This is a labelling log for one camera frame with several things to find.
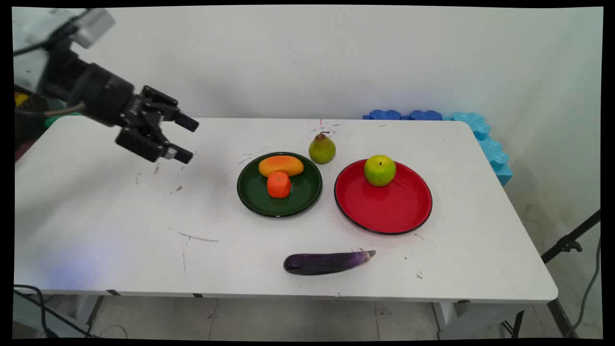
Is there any green toy apple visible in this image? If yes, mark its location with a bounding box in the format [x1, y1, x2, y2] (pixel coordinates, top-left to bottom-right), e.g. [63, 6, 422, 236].
[364, 154, 397, 187]

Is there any green toy pear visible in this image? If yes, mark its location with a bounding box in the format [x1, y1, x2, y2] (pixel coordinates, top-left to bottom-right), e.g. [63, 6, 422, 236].
[308, 132, 336, 164]

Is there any light blue foam mat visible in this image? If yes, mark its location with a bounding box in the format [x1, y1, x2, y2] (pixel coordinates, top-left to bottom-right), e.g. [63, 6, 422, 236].
[444, 112, 514, 187]

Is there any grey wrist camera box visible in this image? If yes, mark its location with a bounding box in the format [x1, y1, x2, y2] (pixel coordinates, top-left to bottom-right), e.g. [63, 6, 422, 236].
[72, 9, 116, 49]

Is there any purple toy eggplant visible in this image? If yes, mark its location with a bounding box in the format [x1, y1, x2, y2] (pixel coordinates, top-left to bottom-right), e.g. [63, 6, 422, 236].
[283, 250, 377, 276]

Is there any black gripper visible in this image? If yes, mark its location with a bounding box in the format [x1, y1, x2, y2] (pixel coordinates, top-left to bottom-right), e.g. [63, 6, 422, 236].
[67, 62, 200, 164]

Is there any red plate with black rim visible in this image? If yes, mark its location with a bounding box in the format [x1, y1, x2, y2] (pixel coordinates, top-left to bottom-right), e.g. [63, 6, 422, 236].
[334, 159, 433, 235]

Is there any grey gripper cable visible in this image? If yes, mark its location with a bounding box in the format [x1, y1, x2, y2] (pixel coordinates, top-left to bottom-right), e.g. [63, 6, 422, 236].
[14, 103, 88, 119]

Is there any white table leg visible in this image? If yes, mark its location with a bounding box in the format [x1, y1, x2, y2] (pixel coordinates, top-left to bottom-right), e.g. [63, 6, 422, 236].
[431, 302, 458, 333]

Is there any orange toy tangerine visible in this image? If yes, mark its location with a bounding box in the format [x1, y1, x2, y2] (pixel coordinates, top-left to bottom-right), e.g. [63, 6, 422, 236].
[267, 172, 292, 199]

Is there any black tripod stand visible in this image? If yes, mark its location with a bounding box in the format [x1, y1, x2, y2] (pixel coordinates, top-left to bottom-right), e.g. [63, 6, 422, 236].
[541, 210, 601, 264]

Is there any black floor cable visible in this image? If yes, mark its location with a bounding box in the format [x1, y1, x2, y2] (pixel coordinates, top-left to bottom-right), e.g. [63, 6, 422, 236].
[13, 284, 97, 338]

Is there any dark green plate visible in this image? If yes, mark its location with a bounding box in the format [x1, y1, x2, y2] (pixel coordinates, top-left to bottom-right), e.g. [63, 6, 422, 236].
[237, 152, 323, 218]

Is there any yellow-orange toy mango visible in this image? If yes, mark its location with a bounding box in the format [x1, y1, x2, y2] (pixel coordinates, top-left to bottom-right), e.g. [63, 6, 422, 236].
[258, 155, 305, 178]

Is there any grey hanging cable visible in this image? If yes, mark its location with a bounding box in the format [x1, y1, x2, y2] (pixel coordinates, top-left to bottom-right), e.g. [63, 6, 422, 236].
[567, 238, 602, 338]

